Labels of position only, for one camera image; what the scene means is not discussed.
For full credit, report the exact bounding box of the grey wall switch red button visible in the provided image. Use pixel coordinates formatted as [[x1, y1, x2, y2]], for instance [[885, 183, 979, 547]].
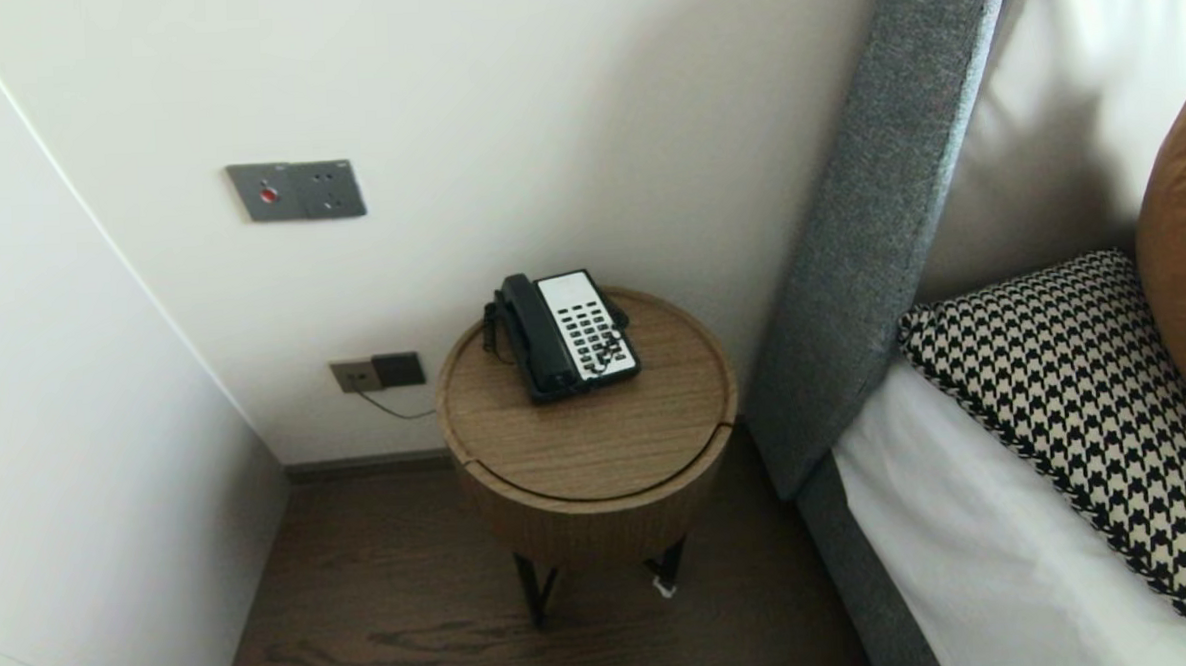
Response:
[[225, 163, 296, 225]]

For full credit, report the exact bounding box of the dark wooden baseboard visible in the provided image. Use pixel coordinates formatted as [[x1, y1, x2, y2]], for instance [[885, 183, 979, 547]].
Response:
[[283, 447, 455, 485]]

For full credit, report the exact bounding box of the black telephone handset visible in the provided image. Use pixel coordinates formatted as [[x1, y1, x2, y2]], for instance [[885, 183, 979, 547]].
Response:
[[495, 272, 583, 399]]

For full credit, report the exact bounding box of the round wooden side table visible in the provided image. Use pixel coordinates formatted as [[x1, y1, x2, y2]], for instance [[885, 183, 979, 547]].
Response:
[[431, 282, 749, 636]]

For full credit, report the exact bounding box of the beige padded headboard panel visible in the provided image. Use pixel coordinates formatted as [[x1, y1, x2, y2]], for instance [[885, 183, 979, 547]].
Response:
[[904, 0, 1186, 305]]

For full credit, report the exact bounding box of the grey fabric headboard frame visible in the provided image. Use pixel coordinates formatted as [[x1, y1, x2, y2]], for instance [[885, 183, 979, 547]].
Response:
[[729, 0, 1041, 502]]

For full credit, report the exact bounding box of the grey wall power socket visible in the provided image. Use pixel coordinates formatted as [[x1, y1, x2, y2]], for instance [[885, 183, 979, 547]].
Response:
[[288, 159, 368, 221]]

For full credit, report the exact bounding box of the grey fabric bed base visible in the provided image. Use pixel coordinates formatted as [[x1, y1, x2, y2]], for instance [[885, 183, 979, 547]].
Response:
[[794, 448, 944, 666]]

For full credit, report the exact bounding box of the black wall plate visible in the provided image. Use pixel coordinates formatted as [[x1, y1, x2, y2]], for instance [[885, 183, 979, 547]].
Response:
[[371, 350, 427, 390]]

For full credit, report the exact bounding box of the black white houndstooth pillow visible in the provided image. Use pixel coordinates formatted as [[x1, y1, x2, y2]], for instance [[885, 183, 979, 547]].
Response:
[[895, 245, 1186, 657]]

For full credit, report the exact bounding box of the thin black telephone line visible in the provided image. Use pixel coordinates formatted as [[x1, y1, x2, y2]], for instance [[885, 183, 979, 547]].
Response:
[[355, 380, 440, 423]]

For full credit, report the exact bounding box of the black and white telephone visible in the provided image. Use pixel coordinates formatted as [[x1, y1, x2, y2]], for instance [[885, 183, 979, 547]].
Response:
[[480, 266, 645, 409]]

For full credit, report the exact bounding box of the curved-front wooden table drawer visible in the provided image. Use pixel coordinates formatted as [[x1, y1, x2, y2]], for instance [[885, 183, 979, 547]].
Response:
[[444, 422, 746, 580]]

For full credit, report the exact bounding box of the black coiled handset cord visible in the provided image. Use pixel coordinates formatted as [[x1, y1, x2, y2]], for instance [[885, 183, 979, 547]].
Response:
[[479, 296, 520, 369]]

